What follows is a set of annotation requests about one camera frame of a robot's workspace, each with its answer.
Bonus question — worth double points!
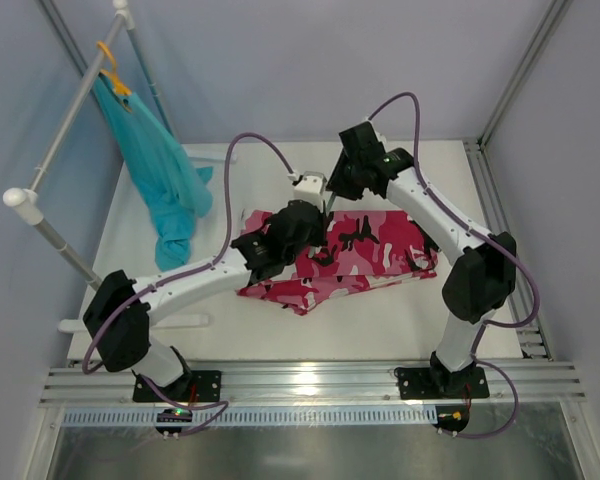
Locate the pink camouflage trousers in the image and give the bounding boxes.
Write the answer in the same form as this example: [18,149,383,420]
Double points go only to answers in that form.
[237,210,438,316]

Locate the clear green hanger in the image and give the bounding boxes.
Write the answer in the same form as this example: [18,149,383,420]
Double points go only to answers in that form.
[326,192,337,211]

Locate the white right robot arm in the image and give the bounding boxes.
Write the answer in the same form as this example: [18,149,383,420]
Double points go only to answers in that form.
[327,121,516,397]

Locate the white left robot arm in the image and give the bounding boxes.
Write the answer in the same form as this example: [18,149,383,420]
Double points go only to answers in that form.
[82,200,328,387]

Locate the orange plastic hanger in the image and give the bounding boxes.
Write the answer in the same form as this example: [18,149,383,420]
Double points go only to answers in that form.
[96,41,132,97]

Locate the turquoise t-shirt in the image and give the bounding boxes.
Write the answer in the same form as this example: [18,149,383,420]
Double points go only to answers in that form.
[93,71,213,271]

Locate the white clothes rack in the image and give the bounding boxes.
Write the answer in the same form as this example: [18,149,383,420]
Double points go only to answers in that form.
[2,0,239,335]

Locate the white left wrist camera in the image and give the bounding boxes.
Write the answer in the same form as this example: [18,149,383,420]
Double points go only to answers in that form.
[287,171,326,212]

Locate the aluminium frame rail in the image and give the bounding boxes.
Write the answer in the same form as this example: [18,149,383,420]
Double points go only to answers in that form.
[39,359,586,407]

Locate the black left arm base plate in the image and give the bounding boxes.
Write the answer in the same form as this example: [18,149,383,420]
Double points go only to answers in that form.
[132,370,222,404]

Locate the grey slotted cable duct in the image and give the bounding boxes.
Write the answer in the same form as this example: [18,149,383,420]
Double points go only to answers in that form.
[61,404,437,428]

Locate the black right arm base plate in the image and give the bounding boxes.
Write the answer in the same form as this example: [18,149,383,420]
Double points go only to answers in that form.
[394,364,490,400]

